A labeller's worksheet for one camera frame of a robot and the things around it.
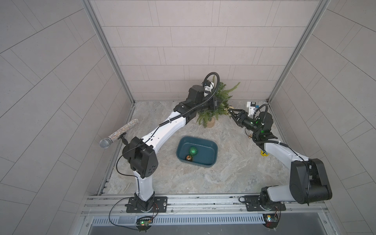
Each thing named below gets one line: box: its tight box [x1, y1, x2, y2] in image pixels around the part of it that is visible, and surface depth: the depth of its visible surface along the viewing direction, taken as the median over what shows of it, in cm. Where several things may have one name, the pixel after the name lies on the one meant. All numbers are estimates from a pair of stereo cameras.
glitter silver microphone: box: [99, 118, 140, 149], surface depth 71 cm
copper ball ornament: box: [185, 154, 194, 163], surface depth 85 cm
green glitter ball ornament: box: [188, 146, 199, 157], surface depth 87 cm
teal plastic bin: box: [176, 136, 218, 168], surface depth 89 cm
